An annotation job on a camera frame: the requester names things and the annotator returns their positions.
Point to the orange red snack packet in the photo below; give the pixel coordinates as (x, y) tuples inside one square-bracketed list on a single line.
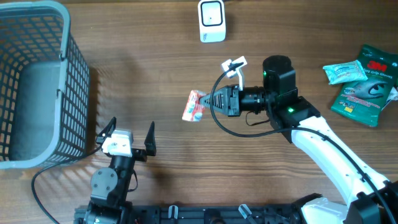
[(194, 111)]

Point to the white barcode scanner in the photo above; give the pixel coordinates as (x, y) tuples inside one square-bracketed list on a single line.
[(212, 21)]

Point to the grey plastic mesh basket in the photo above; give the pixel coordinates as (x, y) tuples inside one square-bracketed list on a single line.
[(45, 86)]

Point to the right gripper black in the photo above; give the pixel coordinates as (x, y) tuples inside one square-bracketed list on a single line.
[(229, 107)]

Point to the mint green wipes packet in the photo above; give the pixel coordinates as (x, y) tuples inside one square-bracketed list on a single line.
[(345, 72)]

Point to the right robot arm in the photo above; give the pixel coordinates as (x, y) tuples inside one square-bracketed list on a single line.
[(369, 197)]

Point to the green 3M gloves package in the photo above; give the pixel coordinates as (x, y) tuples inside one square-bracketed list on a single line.
[(363, 101)]

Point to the white blue tissue packet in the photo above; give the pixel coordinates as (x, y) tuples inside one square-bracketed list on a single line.
[(392, 96)]

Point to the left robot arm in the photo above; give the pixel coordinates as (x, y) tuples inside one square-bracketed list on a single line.
[(110, 185)]

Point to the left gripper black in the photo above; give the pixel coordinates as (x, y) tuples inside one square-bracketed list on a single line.
[(141, 155)]

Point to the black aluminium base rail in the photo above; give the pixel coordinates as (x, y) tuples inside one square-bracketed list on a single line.
[(273, 213)]

